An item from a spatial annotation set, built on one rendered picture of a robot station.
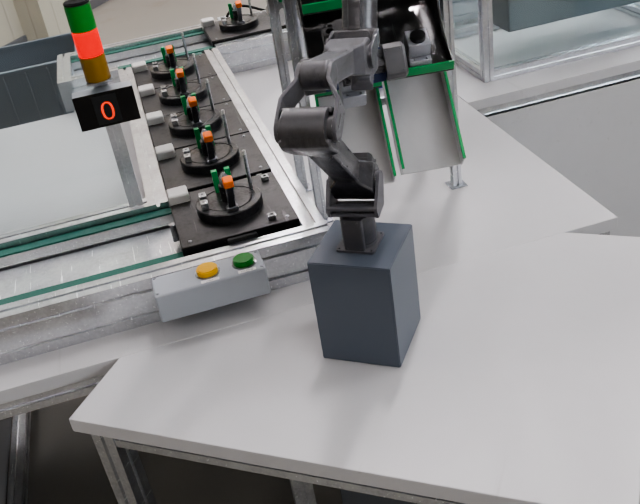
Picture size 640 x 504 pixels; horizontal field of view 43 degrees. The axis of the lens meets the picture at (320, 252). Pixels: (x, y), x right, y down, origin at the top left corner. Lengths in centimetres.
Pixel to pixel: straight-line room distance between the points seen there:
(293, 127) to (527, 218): 84
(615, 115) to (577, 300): 118
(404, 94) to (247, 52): 117
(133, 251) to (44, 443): 119
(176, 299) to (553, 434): 70
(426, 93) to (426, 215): 26
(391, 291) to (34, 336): 70
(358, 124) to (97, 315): 65
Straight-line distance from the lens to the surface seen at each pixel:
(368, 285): 129
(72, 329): 160
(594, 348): 142
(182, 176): 189
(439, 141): 172
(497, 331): 144
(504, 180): 191
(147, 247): 175
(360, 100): 150
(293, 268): 160
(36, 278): 177
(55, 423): 287
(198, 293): 150
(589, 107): 256
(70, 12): 165
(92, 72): 168
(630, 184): 277
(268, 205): 169
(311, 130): 102
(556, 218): 176
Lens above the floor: 175
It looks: 32 degrees down
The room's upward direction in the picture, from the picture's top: 9 degrees counter-clockwise
